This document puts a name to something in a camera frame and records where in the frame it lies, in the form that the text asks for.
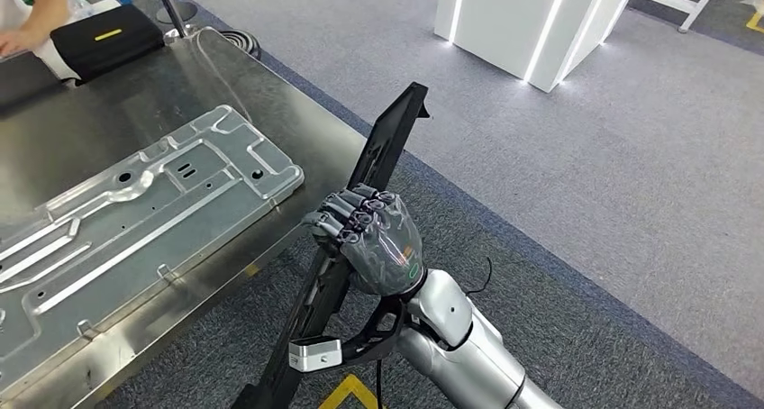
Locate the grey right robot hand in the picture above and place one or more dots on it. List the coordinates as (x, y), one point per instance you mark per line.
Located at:
(388, 257)

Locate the long black plastic panel part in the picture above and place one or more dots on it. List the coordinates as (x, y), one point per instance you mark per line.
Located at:
(388, 138)

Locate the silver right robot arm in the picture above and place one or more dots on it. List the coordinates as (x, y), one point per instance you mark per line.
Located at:
(471, 358)

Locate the stainless steel workbench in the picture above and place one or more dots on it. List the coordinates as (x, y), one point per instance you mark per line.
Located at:
(149, 96)

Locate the stamped grey metal panel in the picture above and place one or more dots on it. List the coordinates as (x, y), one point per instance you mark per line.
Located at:
(149, 215)

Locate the black round stool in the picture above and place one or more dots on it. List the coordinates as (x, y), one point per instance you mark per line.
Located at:
(241, 42)

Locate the black case with yellow label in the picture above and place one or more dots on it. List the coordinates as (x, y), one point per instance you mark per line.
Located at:
(107, 42)

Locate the clear water bottle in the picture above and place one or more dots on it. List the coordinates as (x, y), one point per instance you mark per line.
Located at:
(77, 6)

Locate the seated person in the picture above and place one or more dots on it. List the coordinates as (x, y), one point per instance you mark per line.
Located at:
(42, 9)

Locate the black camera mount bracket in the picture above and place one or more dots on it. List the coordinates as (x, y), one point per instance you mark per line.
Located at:
(376, 334)

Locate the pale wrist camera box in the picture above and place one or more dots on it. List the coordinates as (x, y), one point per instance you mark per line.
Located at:
(315, 355)

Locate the chrome stanchion post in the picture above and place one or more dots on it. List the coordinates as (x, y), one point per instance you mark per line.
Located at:
(170, 6)

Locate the white frame table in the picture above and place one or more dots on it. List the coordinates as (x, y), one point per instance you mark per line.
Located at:
(692, 6)

